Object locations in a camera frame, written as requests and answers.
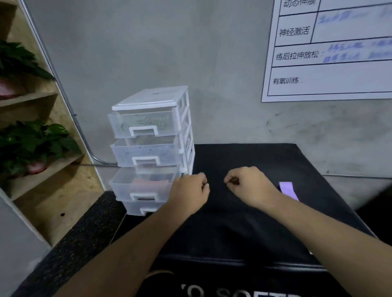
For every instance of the person's left hand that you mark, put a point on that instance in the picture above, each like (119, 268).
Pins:
(186, 194)

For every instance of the clear drawer with patterned contents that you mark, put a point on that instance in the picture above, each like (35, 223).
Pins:
(144, 122)

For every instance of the person's left thumb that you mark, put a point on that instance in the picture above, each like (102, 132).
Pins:
(204, 191)

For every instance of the person's right forearm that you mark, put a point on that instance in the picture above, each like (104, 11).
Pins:
(330, 244)

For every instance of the person's right thumb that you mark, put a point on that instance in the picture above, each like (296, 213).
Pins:
(231, 180)

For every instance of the green leafy plant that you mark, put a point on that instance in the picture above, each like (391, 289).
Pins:
(18, 62)
(30, 143)

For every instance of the pink plant pot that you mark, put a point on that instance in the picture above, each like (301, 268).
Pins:
(36, 167)
(9, 88)

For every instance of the pink item in drawer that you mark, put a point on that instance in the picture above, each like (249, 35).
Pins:
(150, 184)

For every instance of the clear drawer with pink contents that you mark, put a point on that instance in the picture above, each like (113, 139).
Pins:
(134, 186)

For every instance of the clear drawer with dark contents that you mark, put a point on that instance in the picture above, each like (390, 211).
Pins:
(144, 150)

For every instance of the black padded box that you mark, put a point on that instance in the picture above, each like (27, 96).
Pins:
(232, 232)

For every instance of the grey metal conduit pipe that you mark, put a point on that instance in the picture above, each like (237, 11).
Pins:
(66, 101)

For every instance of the white plastic drawer cabinet frame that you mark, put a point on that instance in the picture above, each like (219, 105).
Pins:
(153, 99)

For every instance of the purple paper strip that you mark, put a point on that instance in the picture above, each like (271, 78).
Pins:
(288, 190)

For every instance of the wooden chipboard shelf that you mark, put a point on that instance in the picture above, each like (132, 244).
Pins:
(58, 195)

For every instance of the person's left forearm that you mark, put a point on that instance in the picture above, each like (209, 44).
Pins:
(128, 254)

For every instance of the white printed wall chart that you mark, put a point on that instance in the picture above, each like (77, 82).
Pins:
(330, 73)

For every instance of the person's right hand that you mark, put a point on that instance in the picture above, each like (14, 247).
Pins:
(252, 186)

